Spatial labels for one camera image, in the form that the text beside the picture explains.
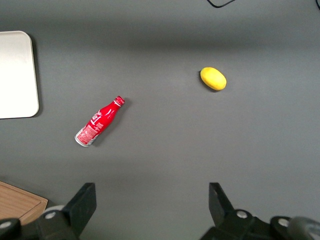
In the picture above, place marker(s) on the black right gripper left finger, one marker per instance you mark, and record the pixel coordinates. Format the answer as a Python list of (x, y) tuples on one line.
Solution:
[(77, 215)]

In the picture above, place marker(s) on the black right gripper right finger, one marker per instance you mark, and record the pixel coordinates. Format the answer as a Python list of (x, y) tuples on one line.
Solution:
[(226, 220)]

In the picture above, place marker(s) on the white rectangular tray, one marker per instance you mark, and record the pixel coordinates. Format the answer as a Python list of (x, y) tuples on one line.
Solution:
[(15, 75)]

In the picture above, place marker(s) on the wooden two-drawer cabinet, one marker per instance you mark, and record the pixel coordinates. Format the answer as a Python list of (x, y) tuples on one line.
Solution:
[(17, 202)]

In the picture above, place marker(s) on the red cola bottle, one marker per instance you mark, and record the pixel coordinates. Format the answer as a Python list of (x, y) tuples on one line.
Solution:
[(100, 120)]

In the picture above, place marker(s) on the yellow lemon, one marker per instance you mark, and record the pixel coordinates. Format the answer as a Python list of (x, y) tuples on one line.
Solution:
[(213, 78)]

